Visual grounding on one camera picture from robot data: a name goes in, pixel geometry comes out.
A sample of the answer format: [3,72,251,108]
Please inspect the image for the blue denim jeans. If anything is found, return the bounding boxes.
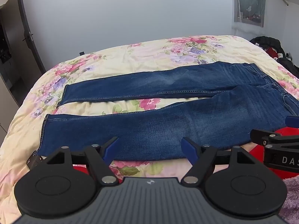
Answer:
[38,62,298,161]

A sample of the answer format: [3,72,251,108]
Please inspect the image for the black clothes pile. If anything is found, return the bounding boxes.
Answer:
[250,36,298,78]

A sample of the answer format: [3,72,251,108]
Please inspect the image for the floral yellow bed quilt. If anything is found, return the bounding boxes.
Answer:
[1,35,298,223]

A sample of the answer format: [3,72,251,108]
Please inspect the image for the dark brown door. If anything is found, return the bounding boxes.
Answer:
[1,0,46,78]

